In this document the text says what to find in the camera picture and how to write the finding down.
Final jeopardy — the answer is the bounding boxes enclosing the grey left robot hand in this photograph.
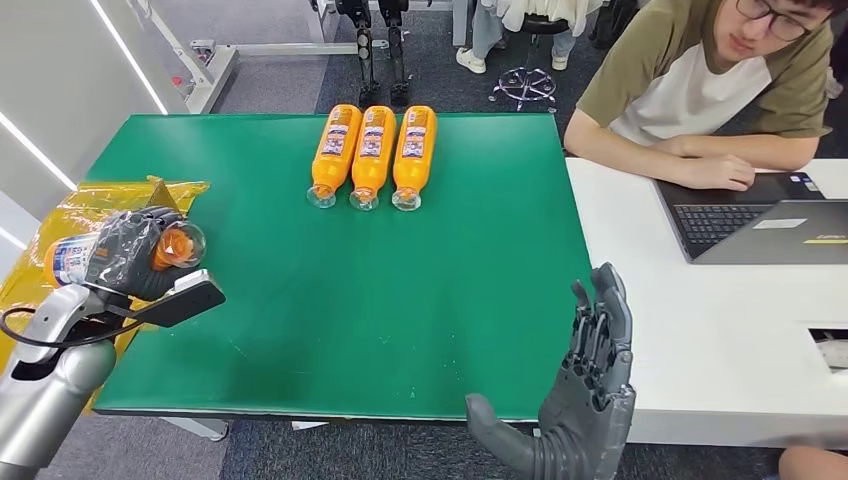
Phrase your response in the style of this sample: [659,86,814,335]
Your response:
[84,205,201,303]

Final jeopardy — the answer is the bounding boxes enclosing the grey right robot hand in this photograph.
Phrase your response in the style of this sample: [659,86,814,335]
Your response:
[464,262,639,480]

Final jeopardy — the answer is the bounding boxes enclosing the orange juice bottle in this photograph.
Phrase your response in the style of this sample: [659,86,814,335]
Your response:
[390,104,439,213]
[348,104,398,213]
[305,103,364,211]
[42,220,209,288]

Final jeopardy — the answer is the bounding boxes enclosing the yellow plastic bag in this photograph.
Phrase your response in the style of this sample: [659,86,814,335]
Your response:
[0,174,211,413]

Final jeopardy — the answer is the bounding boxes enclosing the white desk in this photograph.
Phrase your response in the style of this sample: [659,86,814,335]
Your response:
[564,156,848,453]

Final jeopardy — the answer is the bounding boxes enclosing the grey laptop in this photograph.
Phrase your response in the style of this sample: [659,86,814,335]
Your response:
[651,171,848,267]

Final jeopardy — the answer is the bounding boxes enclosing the person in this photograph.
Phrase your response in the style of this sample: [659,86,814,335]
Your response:
[455,0,605,76]
[776,444,848,480]
[563,0,848,194]

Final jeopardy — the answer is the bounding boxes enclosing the green-topped table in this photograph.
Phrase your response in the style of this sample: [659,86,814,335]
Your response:
[84,111,596,443]

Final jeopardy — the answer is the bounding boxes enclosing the black stool with chrome base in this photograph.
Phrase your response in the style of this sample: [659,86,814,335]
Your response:
[488,13,572,114]

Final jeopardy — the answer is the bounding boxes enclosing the black eyeglasses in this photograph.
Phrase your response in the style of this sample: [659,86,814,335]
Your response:
[733,0,817,44]

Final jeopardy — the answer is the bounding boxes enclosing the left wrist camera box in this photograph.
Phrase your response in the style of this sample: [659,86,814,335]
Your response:
[132,267,229,330]

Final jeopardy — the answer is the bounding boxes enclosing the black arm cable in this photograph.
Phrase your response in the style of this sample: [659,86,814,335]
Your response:
[0,283,170,350]

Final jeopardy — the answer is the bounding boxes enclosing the grey metal stand frame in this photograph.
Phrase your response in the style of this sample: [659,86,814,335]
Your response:
[134,0,393,117]

